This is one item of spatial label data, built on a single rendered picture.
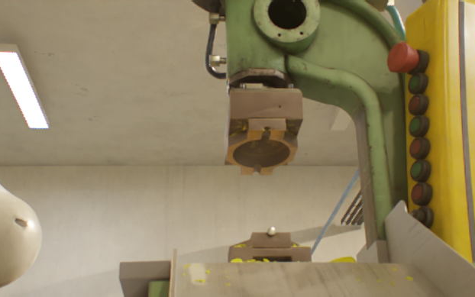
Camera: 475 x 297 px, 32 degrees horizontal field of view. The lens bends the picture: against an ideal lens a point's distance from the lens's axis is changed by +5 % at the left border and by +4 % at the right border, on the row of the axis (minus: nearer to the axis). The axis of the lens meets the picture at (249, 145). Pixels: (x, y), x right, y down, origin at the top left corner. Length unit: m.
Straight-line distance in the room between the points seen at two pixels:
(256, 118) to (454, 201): 0.25
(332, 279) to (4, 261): 0.47
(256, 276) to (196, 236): 8.70
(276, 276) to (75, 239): 8.79
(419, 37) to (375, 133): 0.14
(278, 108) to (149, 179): 8.77
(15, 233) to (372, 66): 0.52
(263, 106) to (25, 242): 0.37
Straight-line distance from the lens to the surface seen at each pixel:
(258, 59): 1.07
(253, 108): 1.00
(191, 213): 9.61
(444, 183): 0.99
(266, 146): 1.10
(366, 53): 1.13
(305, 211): 9.72
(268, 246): 0.94
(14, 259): 1.15
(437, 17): 1.10
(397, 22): 1.20
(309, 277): 0.84
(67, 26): 6.92
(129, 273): 0.86
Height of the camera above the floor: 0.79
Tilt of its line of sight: 22 degrees up
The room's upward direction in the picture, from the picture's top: 2 degrees counter-clockwise
